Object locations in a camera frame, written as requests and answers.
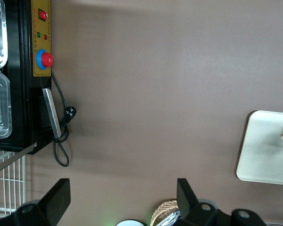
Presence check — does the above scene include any red rocker switch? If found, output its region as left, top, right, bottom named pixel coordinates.
left=38, top=8, right=48, bottom=21

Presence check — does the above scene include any black appliance yellow panel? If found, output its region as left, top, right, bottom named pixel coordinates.
left=0, top=0, right=53, bottom=155

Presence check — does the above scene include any aluminium foil tray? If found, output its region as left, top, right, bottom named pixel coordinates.
left=159, top=208, right=183, bottom=226

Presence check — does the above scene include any white wire basket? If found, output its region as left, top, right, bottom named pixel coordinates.
left=0, top=143, right=37, bottom=216

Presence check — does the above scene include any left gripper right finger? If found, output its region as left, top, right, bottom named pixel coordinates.
left=176, top=178, right=225, bottom=226

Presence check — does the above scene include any black power plug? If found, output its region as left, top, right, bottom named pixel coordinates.
left=65, top=106, right=77, bottom=123

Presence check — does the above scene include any beige plastic tray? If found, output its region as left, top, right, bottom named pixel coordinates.
left=236, top=110, right=283, bottom=186

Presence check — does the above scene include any light wicker basket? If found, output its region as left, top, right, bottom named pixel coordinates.
left=150, top=199, right=180, bottom=226

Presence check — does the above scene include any steel handle bar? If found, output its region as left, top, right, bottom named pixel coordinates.
left=42, top=88, right=62, bottom=138

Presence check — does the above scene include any black power cable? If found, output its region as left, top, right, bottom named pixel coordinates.
left=50, top=70, right=70, bottom=167

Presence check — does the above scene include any red emergency stop knob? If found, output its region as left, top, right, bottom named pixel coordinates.
left=36, top=48, right=54, bottom=70

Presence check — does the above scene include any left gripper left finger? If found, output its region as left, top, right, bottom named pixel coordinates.
left=4, top=178, right=72, bottom=226

